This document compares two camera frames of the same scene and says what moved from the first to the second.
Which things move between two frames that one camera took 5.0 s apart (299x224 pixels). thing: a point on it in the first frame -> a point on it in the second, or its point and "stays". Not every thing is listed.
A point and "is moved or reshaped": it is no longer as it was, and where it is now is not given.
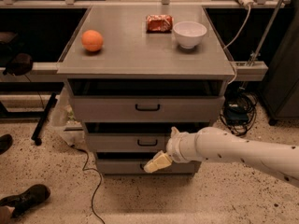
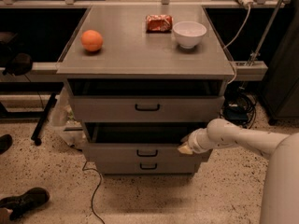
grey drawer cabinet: x=135 y=73 stays
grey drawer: x=126 y=143 is moved or reshaped
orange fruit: x=92 y=40 stays
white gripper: x=173 y=148 -> x=194 y=143
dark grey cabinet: x=279 y=89 stays
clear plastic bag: x=64 y=120 stays
